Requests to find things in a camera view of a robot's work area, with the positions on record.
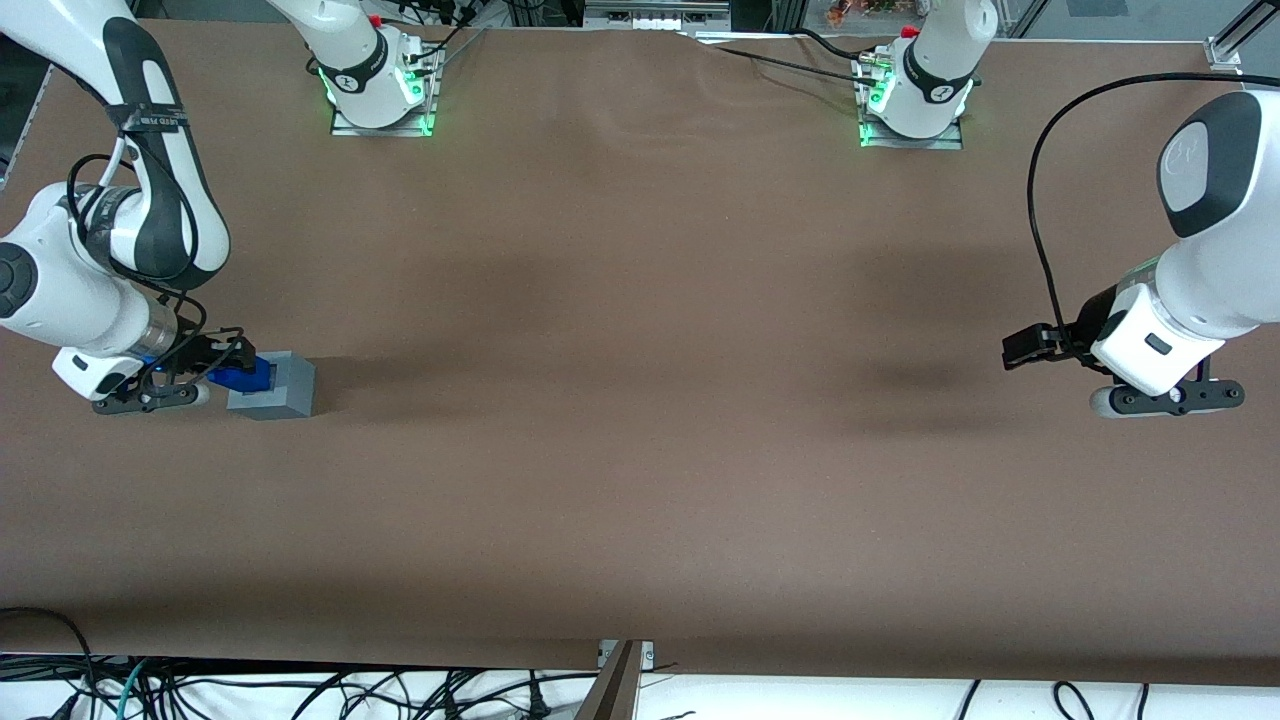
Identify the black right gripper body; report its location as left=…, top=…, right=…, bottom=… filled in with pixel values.
left=139, top=314, right=215, bottom=387

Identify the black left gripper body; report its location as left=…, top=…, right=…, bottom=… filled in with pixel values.
left=1060, top=283, right=1143, bottom=371

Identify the blue plastic part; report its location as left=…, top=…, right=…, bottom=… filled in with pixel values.
left=207, top=356, right=274, bottom=394

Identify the gray cube base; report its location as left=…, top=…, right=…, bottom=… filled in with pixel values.
left=227, top=350, right=316, bottom=421

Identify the brown table cover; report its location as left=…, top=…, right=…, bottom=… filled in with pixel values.
left=0, top=17, right=1280, bottom=688

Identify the gray device with white connectors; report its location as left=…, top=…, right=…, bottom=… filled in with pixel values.
left=583, top=0, right=733, bottom=32

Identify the right wrist gray camera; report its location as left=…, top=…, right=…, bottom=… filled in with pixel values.
left=91, top=379, right=212, bottom=417

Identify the wrist gray camera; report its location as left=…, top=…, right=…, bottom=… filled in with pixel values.
left=1089, top=377, right=1247, bottom=420
left=91, top=379, right=212, bottom=417

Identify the left wrist gray camera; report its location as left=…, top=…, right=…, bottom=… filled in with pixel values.
left=1089, top=377, right=1247, bottom=420

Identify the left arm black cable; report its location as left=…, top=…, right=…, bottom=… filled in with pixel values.
left=1026, top=71, right=1280, bottom=353

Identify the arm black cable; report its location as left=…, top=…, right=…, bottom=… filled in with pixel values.
left=64, top=128, right=248, bottom=393
left=1026, top=71, right=1280, bottom=353

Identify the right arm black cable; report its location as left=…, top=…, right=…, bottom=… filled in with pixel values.
left=64, top=128, right=248, bottom=393

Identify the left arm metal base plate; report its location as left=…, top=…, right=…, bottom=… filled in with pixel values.
left=857, top=52, right=965, bottom=152

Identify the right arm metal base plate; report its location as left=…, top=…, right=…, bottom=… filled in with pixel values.
left=329, top=38, right=441, bottom=139

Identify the black looped floor cable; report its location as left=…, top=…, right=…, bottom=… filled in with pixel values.
left=0, top=606, right=98, bottom=720

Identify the aluminium corner bracket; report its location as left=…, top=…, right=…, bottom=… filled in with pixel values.
left=1204, top=0, right=1280, bottom=73

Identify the teal floor cable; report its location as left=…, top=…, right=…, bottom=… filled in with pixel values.
left=113, top=657, right=153, bottom=720

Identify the short black table cable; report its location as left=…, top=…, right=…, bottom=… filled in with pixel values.
left=793, top=27, right=873, bottom=65

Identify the long black table cable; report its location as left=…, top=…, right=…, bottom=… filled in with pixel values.
left=712, top=44, right=883, bottom=87

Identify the aluminium profile post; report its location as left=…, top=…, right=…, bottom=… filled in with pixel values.
left=573, top=640, right=643, bottom=720

